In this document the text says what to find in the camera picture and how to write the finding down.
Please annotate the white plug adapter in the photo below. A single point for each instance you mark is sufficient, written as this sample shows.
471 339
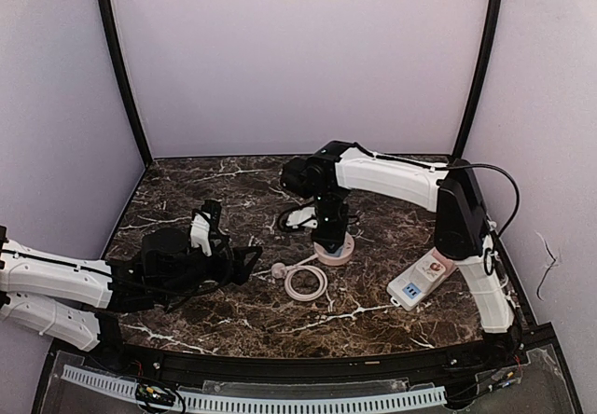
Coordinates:
427 271

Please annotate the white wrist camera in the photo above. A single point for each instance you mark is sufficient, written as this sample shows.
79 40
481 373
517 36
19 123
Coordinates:
204 222
297 219

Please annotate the pink cube socket adapter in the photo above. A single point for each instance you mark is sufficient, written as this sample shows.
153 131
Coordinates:
444 261

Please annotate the left black frame post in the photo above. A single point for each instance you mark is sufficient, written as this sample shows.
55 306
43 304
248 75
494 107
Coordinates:
121 75

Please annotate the white slotted cable duct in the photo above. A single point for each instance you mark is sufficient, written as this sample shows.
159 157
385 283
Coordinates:
129 390

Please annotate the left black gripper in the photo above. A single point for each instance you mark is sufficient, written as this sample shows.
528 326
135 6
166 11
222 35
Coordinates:
231 265

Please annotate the blue plug adapter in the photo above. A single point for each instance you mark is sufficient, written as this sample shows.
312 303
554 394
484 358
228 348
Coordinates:
346 249

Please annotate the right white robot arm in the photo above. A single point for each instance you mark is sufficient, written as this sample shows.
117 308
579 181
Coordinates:
464 234

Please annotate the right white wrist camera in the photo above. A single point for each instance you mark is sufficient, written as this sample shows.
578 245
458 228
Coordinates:
297 219

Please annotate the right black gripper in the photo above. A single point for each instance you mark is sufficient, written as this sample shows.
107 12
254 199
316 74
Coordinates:
330 235

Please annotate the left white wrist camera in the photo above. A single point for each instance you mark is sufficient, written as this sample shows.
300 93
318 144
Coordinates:
204 222

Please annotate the pink round power socket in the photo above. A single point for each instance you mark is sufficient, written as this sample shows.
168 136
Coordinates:
332 259

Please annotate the white multicolour power strip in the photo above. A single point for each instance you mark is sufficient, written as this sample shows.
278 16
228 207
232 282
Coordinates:
406 294

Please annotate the black frame post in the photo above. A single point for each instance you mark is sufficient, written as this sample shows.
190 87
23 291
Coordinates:
121 75
478 77

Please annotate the right black frame post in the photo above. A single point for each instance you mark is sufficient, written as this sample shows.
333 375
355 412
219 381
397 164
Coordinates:
478 77

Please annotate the black front rail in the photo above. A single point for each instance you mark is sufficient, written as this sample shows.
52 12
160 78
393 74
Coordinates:
449 364

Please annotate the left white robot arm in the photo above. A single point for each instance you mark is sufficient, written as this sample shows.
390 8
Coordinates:
77 301

